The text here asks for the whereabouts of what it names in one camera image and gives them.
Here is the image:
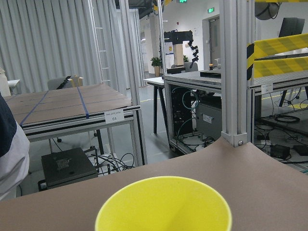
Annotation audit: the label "yellow black striped barrier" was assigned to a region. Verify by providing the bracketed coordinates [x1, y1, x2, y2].
[247, 34, 308, 80]

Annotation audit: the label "neighbouring brown work table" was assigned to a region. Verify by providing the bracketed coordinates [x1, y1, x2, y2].
[4, 83, 147, 166]

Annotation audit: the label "aluminium frame post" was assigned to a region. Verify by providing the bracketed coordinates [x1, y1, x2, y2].
[219, 0, 255, 147]

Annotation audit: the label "grey electronics cabinet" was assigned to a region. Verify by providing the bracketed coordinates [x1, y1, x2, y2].
[195, 102, 222, 140]

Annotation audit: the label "yellow plastic cup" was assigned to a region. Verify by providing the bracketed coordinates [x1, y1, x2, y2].
[95, 176, 232, 231]

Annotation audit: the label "black box on floor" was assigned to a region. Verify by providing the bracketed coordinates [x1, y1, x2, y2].
[41, 147, 98, 189]

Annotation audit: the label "person in white shirt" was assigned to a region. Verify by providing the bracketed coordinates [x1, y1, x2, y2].
[0, 97, 30, 201]

